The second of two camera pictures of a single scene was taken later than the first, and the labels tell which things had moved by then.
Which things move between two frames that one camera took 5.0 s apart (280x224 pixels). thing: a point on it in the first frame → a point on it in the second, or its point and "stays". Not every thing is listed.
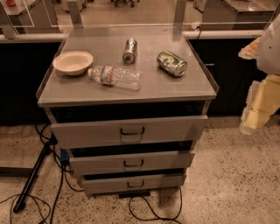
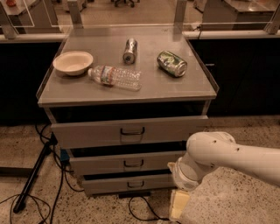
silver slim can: x=130 y=50 stays
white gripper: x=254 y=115 → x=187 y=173
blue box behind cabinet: x=64 y=155 stays
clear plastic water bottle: x=125 y=79 stays
